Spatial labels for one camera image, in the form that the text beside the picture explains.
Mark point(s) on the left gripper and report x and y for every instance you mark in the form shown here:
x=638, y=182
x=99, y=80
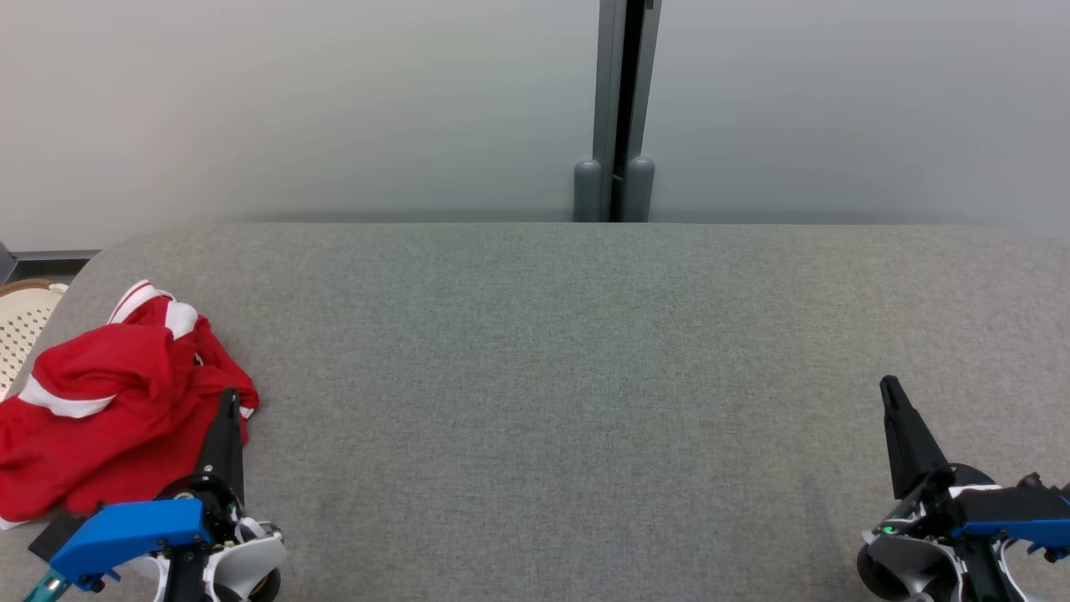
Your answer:
x=219, y=502

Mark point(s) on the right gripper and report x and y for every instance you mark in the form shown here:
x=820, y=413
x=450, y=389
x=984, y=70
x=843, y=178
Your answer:
x=928, y=510

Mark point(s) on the red white basketball jersey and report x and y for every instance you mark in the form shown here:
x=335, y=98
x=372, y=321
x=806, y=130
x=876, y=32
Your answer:
x=180, y=351

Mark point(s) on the red shorts white stripe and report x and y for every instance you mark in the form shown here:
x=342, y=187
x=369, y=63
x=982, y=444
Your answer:
x=67, y=451

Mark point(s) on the cream perforated laundry basket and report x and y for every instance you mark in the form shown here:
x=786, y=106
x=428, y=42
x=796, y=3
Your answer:
x=21, y=334

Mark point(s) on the grey cylinder bumper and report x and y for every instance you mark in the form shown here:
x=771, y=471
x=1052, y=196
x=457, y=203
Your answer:
x=587, y=192
x=640, y=192

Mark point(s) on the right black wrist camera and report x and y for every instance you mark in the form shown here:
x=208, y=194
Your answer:
x=1016, y=502

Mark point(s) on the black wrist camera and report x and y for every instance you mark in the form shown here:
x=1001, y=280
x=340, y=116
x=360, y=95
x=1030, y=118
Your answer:
x=54, y=535
x=1016, y=502

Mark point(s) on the right blue camera mount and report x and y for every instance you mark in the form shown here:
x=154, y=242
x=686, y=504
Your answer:
x=1011, y=529

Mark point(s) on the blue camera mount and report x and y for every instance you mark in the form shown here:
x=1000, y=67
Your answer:
x=125, y=535
x=1011, y=529

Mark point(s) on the left blue camera mount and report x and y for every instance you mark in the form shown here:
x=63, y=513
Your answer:
x=125, y=535

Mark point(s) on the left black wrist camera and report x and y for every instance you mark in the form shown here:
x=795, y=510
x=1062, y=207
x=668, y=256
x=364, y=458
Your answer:
x=54, y=535

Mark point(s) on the grey partition post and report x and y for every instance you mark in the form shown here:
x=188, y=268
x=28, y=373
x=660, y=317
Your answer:
x=608, y=84

